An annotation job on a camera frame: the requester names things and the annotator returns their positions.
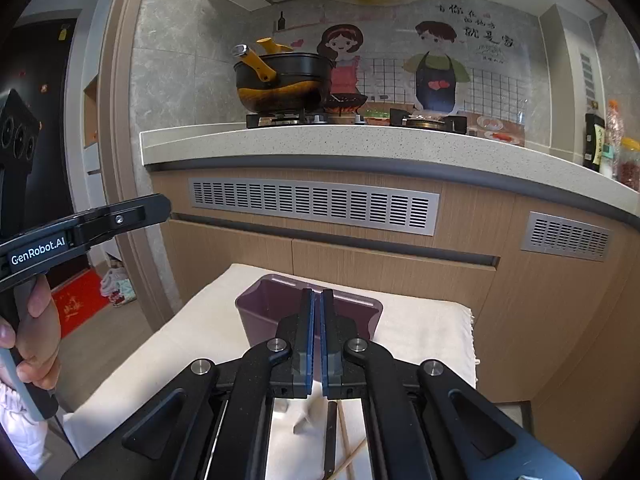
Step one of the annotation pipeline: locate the black pot yellow handle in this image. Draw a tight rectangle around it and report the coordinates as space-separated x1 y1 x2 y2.
232 44 336 114

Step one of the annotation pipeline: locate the black refrigerator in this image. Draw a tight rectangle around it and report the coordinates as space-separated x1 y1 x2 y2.
12 18 92 241

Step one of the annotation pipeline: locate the short grey vent grille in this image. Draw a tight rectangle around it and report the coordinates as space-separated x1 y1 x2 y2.
520 211 612 262

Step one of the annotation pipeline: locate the cartoon wall mural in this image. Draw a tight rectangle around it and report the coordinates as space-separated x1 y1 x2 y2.
277 0 532 149

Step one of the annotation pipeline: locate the yellow lid jar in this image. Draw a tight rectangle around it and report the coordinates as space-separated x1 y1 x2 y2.
617 137 640 192

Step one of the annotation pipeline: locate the wooden chopstick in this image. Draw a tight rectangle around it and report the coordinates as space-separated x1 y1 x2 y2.
330 437 369 480

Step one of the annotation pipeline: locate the black gas stove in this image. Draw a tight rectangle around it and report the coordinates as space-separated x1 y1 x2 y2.
245 107 469 135

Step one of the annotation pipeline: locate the white speckled countertop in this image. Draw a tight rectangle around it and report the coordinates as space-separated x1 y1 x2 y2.
139 122 640 213

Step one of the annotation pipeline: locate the white cloth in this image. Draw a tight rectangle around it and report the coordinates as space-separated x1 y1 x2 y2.
62 262 477 480

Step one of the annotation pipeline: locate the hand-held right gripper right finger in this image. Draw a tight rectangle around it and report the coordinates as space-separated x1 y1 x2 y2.
321 287 581 480

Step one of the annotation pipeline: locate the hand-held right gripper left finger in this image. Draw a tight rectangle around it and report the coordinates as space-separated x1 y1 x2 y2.
62 287 317 480

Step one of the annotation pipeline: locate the small dark wok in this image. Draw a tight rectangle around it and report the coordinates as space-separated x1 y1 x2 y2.
324 92 369 112

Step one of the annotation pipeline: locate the dark sauce bottle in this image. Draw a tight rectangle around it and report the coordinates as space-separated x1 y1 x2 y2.
582 113 607 171

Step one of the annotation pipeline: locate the orange cap bottle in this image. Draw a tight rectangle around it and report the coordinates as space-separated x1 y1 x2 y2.
605 99 626 161

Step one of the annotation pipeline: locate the person's left hand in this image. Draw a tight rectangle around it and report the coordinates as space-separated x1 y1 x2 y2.
0 275 63 392

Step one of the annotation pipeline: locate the long grey vent grille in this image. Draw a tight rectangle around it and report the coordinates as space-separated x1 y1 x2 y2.
187 178 441 237

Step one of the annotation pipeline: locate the grey column with vent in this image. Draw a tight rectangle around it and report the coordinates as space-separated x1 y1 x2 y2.
539 3 609 128

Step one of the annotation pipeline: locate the plastic bag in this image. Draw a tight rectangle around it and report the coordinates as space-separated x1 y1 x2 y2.
99 259 137 308

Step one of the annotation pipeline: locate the wooden kitchen cabinet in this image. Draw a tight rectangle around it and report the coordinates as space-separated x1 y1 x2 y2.
149 166 640 466

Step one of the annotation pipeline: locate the small white bottle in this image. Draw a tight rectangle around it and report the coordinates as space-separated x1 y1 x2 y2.
599 144 617 179

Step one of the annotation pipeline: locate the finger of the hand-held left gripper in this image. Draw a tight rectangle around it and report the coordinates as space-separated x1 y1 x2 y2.
66 193 172 256

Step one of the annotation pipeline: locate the red floor mat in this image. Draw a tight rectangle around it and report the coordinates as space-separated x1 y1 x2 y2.
50 268 109 342

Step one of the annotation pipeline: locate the purple plastic utensil holder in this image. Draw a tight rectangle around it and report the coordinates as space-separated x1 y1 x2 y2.
235 274 384 357

